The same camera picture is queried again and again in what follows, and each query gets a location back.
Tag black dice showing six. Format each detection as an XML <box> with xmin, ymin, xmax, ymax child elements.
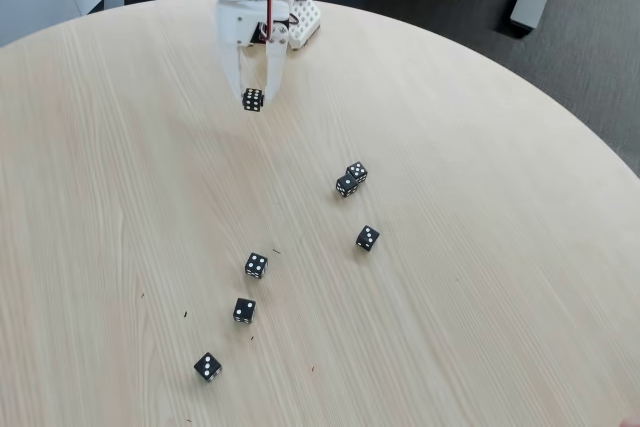
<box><xmin>241</xmin><ymin>87</ymin><xmax>265</xmax><ymax>113</ymax></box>

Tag black dice showing five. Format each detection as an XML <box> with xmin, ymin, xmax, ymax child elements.
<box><xmin>345</xmin><ymin>161</ymin><xmax>369</xmax><ymax>185</ymax></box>

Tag black dice showing one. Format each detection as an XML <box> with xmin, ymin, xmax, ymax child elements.
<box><xmin>335</xmin><ymin>174</ymin><xmax>360</xmax><ymax>199</ymax></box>

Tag black dice showing three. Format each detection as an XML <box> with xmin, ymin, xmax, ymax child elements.
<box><xmin>193</xmin><ymin>351</ymin><xmax>223</xmax><ymax>384</ymax></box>
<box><xmin>355</xmin><ymin>225</ymin><xmax>381</xmax><ymax>254</ymax></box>

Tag black dice showing four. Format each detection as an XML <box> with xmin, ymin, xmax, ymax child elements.
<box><xmin>244</xmin><ymin>252</ymin><xmax>269</xmax><ymax>280</ymax></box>

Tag black dice showing two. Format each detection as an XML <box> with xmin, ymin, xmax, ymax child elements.
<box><xmin>232</xmin><ymin>297</ymin><xmax>257</xmax><ymax>326</ymax></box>

